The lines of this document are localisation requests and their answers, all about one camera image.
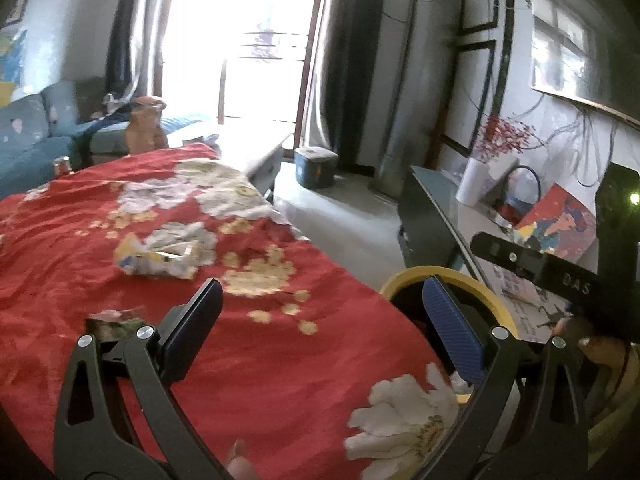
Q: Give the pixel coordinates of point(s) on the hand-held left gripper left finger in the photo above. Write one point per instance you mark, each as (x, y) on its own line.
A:
(192, 332)

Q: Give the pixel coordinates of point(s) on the person's left hand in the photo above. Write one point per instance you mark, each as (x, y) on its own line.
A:
(242, 462)

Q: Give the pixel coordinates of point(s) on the person's right hand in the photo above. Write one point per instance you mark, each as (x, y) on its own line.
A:
(602, 360)

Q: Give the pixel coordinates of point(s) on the dark grey curtain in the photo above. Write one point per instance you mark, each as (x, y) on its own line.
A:
(345, 60)

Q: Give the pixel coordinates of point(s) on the grey coffee table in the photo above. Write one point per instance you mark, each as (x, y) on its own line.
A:
(250, 155)

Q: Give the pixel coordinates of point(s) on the red flower branches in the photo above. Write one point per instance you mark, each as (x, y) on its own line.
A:
(502, 135)

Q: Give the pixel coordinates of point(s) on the person's right forearm green sleeve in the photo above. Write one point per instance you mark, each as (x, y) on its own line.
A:
(622, 420)

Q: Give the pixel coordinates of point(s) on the white vase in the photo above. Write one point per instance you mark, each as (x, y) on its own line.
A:
(471, 182)

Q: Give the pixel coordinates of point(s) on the green wrapper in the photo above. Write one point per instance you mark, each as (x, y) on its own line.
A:
(115, 322)

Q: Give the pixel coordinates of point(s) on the papers on cabinet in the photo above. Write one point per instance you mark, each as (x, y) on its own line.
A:
(530, 300)

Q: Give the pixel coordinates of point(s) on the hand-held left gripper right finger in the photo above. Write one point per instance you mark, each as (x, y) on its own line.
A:
(452, 327)

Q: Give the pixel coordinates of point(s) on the grey standing air conditioner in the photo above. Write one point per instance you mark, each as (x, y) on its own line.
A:
(415, 85)

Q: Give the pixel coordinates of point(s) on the yellow trash bin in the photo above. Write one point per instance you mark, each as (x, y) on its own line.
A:
(400, 287)

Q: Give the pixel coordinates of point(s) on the red floral blanket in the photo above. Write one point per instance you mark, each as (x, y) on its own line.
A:
(280, 350)

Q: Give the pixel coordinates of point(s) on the yellow white carton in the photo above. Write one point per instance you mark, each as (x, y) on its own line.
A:
(150, 257)

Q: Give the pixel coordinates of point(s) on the dark glass-top cabinet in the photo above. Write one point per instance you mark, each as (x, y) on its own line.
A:
(430, 210)

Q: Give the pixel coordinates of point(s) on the dark curtain with white sheer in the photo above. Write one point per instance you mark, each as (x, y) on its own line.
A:
(135, 25)

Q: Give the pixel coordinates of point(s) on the red illustrated book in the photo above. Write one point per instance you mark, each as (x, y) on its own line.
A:
(560, 222)

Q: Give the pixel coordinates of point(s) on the red drink can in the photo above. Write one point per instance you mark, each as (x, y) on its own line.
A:
(61, 166)

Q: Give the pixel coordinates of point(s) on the blue sofa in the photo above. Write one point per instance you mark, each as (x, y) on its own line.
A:
(30, 130)

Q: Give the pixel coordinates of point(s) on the wall poster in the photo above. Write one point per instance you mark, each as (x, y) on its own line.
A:
(11, 55)

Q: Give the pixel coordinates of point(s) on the orange cat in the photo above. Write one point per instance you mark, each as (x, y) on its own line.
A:
(145, 127)

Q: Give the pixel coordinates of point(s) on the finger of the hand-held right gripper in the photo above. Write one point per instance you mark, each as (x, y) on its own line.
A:
(510, 255)

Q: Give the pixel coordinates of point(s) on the blue storage box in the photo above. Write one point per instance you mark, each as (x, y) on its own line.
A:
(316, 167)

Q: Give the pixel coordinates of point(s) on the wall window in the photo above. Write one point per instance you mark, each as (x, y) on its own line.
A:
(570, 50)

